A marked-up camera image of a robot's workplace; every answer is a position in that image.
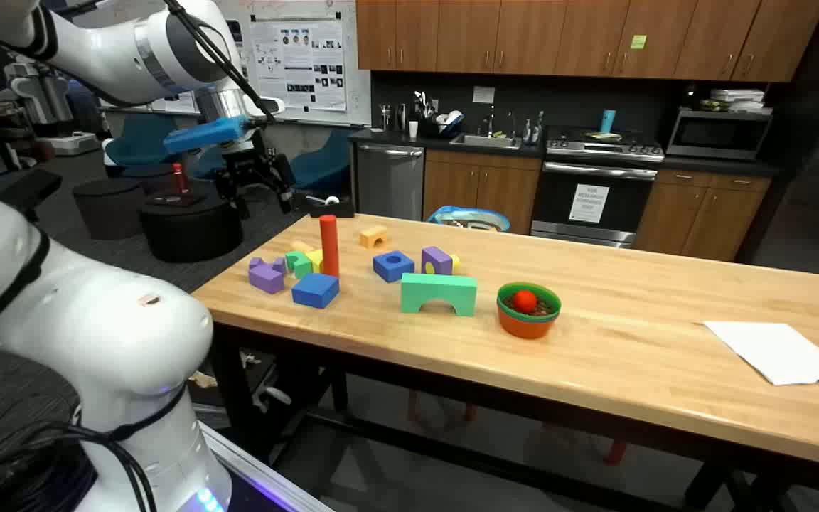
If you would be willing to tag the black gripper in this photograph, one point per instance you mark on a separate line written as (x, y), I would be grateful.
(251, 171)

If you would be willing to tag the orange cylinder block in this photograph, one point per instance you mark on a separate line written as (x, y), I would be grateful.
(331, 244)

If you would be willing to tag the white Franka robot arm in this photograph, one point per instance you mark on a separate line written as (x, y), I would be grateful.
(96, 330)

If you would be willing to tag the white robot base platform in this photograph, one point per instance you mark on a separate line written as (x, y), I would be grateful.
(257, 473)

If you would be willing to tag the purple notched block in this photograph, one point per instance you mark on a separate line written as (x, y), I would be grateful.
(268, 259)

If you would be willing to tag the yellow triangle block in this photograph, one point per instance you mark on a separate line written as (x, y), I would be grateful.
(314, 257)

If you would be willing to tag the small green arch block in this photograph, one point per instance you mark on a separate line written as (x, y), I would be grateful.
(295, 266)

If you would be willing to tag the purple rectangular block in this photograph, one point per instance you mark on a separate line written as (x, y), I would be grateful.
(264, 279)

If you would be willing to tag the blue solid foam block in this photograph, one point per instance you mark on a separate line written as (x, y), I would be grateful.
(317, 290)

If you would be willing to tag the blue block with hole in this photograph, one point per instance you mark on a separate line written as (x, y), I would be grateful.
(394, 267)

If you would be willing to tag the teal arch block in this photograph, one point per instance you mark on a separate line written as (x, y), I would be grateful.
(438, 289)

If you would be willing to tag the black round ottoman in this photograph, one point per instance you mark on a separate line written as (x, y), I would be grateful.
(192, 227)

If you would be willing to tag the small orange-yellow cube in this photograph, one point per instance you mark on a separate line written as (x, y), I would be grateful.
(372, 236)

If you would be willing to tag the red bottle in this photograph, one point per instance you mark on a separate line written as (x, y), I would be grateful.
(179, 179)

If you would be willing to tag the steel dishwasher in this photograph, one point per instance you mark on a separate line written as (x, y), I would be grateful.
(391, 179)

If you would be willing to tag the white poster board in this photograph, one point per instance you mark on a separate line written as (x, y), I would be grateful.
(300, 57)

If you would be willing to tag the blue lounge chair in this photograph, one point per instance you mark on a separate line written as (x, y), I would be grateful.
(140, 146)

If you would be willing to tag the grey round ottoman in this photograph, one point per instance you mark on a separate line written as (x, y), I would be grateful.
(106, 209)

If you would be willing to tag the dark kettle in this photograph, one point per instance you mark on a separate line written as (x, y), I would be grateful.
(448, 122)

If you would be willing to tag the wide wooden base cabinet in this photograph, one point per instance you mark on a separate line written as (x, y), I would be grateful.
(480, 186)

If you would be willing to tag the steel kitchen sink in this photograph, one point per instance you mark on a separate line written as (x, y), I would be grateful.
(483, 142)

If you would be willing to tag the red ball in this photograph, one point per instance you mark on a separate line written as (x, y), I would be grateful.
(524, 303)

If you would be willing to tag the orange bowl green rim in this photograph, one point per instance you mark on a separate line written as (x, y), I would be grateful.
(527, 326)

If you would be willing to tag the white paper sign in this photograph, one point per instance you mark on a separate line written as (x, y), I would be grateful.
(590, 202)

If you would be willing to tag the steel kitchen oven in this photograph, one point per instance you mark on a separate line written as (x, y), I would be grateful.
(597, 179)

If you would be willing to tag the blue cup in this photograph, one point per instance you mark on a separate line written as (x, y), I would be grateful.
(607, 119)

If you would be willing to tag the yellow sticky note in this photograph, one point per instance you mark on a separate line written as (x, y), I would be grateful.
(638, 41)

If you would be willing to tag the narrow wooden base cabinet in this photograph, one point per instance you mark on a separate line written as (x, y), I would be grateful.
(704, 213)

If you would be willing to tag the steel microwave oven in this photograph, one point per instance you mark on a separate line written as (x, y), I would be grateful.
(718, 131)

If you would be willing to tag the stack of white plates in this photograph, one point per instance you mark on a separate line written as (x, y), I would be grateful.
(741, 97)

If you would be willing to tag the white paper sheet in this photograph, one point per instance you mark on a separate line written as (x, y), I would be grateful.
(779, 353)

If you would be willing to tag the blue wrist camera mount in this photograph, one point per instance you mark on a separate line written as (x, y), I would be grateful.
(199, 134)

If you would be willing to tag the black table frame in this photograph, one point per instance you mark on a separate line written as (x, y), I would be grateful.
(239, 380)

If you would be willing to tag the white wall plate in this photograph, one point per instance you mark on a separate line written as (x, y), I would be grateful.
(483, 95)

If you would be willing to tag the wooden wall cabinets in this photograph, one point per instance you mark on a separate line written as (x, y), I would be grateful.
(524, 38)

